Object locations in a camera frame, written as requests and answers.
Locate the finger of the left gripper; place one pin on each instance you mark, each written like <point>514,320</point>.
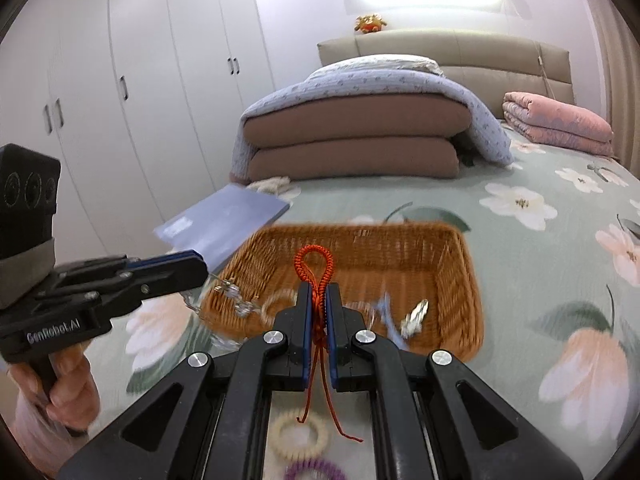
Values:
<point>172,257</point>
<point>129,288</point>

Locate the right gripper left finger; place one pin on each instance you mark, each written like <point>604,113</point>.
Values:
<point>207,418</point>

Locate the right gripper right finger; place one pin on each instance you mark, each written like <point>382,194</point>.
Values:
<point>432,417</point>

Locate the silver keys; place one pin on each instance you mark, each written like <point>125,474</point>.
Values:
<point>411,324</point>

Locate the person's left forearm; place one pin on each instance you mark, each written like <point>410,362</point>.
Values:
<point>47,448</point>

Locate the person's left hand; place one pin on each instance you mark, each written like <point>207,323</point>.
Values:
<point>73,401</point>

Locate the blue-grey notebook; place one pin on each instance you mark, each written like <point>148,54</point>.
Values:
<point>219,225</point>

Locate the brown wicker basket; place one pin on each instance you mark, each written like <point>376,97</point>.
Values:
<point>411,261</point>

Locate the cream knitted cloth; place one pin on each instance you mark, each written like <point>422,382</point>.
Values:
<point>276,186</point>

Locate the white wardrobe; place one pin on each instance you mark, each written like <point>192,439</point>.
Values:
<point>140,101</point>

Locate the floral green bedspread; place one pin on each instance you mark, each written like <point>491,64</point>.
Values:
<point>554,240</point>

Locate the folded brown quilt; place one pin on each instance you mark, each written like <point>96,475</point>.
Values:
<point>383,135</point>

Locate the lavender patterned blanket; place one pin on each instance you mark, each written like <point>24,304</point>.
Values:
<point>485,132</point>

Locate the folded pink blanket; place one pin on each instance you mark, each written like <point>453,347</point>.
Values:
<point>548,121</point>

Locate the orange plush toy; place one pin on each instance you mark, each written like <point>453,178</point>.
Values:
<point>367,24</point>

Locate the beige padded headboard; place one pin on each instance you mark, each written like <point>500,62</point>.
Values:
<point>487,63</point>

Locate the beige curtain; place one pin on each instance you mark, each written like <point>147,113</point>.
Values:
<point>620,57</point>

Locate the black camera module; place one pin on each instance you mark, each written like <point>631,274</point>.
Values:
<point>29,183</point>

